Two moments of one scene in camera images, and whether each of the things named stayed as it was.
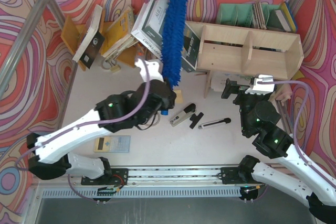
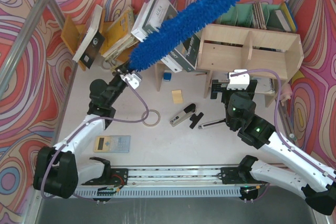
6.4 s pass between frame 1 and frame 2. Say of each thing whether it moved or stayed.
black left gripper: moved
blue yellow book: stayed
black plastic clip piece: stayed
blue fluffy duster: moved
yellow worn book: stayed
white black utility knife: stayed
